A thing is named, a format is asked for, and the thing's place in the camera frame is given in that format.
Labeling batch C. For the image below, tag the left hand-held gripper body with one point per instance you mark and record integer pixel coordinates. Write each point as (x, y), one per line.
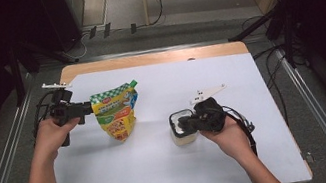
(64, 110)

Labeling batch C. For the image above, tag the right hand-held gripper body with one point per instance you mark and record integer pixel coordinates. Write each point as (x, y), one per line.
(211, 115)

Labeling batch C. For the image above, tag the clear jar with black lid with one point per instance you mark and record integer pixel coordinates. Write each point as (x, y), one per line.
(186, 138)

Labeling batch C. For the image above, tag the yellow green spout pouch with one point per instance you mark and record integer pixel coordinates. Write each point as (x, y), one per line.
(117, 113)

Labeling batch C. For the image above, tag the person's left hand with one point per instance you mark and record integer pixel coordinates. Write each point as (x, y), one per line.
(49, 137)

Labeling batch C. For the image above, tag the person's right hand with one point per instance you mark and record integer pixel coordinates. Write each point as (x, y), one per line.
(232, 138)

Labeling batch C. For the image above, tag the black stand leg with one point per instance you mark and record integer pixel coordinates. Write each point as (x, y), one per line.
(251, 26)
(42, 53)

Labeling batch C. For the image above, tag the wooden table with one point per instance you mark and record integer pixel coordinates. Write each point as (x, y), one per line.
(151, 58)

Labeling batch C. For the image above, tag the black cabinet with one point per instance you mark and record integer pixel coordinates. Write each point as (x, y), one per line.
(64, 14)

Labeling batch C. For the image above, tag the small black floor bracket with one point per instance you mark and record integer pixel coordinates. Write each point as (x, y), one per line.
(107, 29)
(92, 32)
(133, 28)

